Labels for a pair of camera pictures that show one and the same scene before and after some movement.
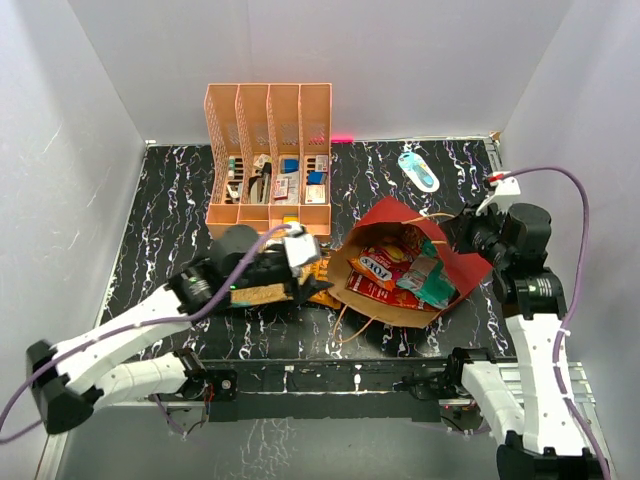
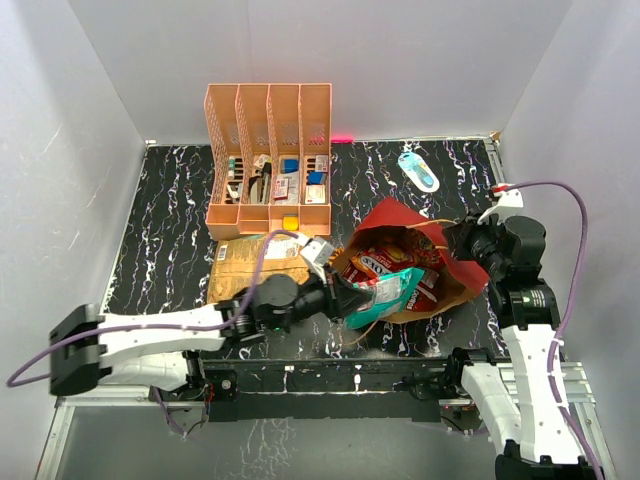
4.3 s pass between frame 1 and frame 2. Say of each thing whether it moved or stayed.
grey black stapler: stayed
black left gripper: moved
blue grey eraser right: stayed
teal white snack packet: moved
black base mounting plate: stayed
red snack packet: moved
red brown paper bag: stayed
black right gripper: stayed
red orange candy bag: stayed
